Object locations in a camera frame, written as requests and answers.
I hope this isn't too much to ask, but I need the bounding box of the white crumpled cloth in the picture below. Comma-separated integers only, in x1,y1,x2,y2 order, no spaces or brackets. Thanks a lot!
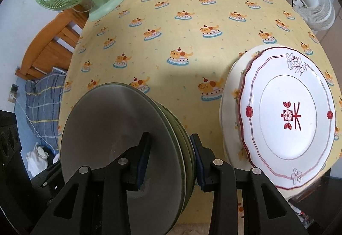
25,142,50,174

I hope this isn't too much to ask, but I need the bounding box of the blue plaid blanket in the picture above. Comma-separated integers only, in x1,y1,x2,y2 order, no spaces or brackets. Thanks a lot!
25,67,68,151

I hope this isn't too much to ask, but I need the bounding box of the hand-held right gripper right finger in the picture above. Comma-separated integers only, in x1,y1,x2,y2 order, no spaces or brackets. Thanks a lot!
190,133,309,235

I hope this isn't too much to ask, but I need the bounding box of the white standing fan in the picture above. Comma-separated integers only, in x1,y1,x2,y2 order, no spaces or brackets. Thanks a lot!
288,0,336,31

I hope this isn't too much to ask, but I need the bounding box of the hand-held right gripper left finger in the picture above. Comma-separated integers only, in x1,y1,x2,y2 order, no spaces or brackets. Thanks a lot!
29,132,152,235

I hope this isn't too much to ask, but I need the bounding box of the floral ceramic bowl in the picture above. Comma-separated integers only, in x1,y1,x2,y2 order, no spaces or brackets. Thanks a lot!
148,97,192,214
60,82,187,235

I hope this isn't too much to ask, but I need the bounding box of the wooden chair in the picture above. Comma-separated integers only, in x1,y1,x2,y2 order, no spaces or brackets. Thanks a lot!
15,8,89,81

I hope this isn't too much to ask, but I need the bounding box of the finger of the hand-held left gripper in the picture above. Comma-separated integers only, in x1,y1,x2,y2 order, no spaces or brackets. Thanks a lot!
31,163,66,200

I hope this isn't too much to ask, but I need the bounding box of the ceramic bowl with blue flowers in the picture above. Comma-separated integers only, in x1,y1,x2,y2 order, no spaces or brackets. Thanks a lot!
159,105,197,198

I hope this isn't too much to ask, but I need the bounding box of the yellow printed tablecloth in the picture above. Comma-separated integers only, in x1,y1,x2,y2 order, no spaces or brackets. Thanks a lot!
57,0,342,225

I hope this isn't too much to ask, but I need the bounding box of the large scalloped orange-flower plate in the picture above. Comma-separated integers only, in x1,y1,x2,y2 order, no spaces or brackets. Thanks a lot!
219,44,294,194

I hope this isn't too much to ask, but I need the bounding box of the wall socket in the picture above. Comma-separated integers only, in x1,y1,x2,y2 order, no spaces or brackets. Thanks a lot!
8,84,20,103

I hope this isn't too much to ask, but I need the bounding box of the white plate with red pattern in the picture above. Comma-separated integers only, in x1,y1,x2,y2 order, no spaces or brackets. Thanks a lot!
238,46,336,191

